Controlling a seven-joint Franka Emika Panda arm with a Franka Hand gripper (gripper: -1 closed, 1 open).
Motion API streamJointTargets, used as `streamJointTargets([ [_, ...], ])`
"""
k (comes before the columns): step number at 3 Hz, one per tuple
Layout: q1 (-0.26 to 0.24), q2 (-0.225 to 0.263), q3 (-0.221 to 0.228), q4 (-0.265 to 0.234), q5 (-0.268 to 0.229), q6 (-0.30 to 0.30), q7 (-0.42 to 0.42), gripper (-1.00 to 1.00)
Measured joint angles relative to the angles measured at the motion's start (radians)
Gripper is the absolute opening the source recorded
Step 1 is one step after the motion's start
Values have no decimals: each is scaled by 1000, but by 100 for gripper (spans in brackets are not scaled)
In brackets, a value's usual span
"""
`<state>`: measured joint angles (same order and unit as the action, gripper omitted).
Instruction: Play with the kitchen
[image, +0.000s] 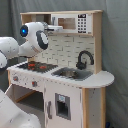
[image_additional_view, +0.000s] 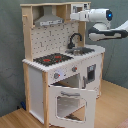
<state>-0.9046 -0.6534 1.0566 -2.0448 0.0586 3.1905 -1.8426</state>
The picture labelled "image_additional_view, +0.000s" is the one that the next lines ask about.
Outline black toy faucet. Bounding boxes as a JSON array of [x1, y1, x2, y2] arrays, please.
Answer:
[[68, 33, 82, 49]]

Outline grey backdrop curtain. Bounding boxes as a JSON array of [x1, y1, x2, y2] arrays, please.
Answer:
[[0, 0, 128, 117]]

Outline white toy microwave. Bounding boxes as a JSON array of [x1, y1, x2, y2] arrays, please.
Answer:
[[71, 3, 90, 13]]

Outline left red stove knob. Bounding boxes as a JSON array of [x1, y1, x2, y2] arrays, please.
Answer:
[[54, 73, 60, 79]]

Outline grey toy sink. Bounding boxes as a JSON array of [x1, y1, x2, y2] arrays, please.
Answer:
[[66, 47, 94, 56]]

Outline wooden toy kitchen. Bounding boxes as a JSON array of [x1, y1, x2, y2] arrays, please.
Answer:
[[21, 2, 105, 128]]

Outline black stovetop red burners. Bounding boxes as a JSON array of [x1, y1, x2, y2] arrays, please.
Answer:
[[34, 53, 71, 66]]

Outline grey range hood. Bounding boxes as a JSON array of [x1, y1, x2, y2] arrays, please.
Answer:
[[35, 6, 64, 27]]

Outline right red stove knob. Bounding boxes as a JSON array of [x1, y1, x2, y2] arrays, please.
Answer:
[[71, 66, 78, 73]]

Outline white oven door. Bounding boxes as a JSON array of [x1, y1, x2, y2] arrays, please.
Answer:
[[49, 86, 96, 128]]

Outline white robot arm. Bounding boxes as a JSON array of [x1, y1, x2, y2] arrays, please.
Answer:
[[70, 9, 128, 41]]

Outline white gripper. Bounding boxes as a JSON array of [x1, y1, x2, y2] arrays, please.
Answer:
[[70, 10, 89, 21]]

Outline red stove knob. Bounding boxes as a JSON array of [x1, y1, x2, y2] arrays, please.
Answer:
[[71, 66, 78, 73], [54, 73, 60, 79]]

